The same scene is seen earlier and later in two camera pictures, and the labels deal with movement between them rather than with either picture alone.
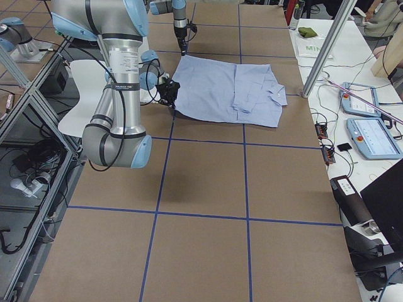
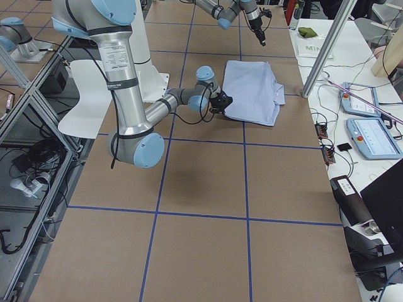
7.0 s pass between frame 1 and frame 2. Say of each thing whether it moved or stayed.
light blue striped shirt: moved
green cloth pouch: stayed
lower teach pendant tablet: stayed
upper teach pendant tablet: stayed
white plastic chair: stayed
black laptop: stayed
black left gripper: moved
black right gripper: moved
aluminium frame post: stayed
